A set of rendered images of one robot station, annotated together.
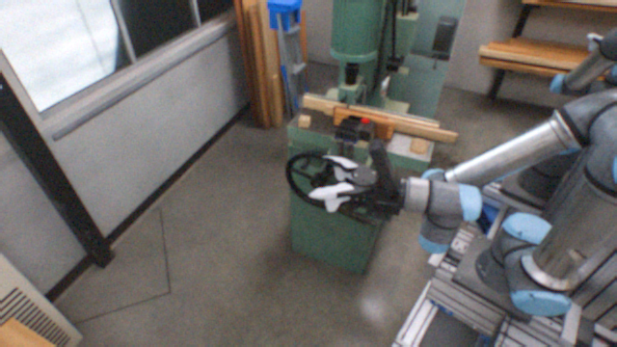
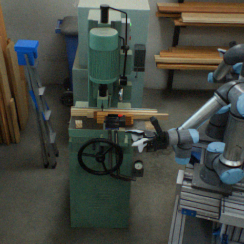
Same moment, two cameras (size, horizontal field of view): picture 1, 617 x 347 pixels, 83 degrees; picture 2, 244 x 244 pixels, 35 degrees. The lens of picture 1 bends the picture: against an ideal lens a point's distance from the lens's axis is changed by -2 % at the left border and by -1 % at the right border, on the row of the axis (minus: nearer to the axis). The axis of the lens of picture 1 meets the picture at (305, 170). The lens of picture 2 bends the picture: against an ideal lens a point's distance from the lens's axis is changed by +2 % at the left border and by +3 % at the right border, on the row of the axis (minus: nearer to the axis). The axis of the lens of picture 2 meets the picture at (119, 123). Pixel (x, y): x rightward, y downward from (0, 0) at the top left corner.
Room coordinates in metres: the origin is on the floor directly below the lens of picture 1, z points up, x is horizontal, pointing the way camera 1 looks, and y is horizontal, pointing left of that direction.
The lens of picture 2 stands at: (-0.76, 0.66, 2.25)
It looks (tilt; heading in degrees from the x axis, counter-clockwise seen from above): 32 degrees down; 335
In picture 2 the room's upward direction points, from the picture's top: 3 degrees clockwise
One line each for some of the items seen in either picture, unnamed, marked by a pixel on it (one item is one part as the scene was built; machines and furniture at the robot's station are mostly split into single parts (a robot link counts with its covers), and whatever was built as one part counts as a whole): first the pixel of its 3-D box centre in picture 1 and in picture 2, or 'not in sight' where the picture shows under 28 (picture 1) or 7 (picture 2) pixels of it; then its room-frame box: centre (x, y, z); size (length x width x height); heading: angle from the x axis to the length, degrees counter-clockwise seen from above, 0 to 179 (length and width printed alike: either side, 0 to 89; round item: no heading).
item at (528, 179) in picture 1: (543, 174); (217, 127); (0.98, -0.91, 0.87); 0.15 x 0.15 x 0.10
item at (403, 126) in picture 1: (387, 122); (127, 115); (1.25, -0.35, 0.92); 0.56 x 0.02 x 0.04; 67
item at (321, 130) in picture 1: (357, 141); (113, 129); (1.19, -0.22, 0.87); 0.61 x 0.30 x 0.06; 67
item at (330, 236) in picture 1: (346, 188); (101, 167); (1.43, -0.23, 0.36); 0.58 x 0.45 x 0.71; 157
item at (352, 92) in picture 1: (351, 90); (103, 99); (1.34, -0.19, 1.03); 0.14 x 0.07 x 0.09; 157
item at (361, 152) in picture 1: (352, 144); (114, 130); (1.11, -0.19, 0.92); 0.15 x 0.13 x 0.09; 67
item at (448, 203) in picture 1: (450, 201); (186, 137); (0.52, -0.31, 1.21); 0.11 x 0.08 x 0.09; 77
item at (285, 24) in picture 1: (294, 90); (39, 107); (2.16, 0.07, 0.58); 0.27 x 0.25 x 1.16; 66
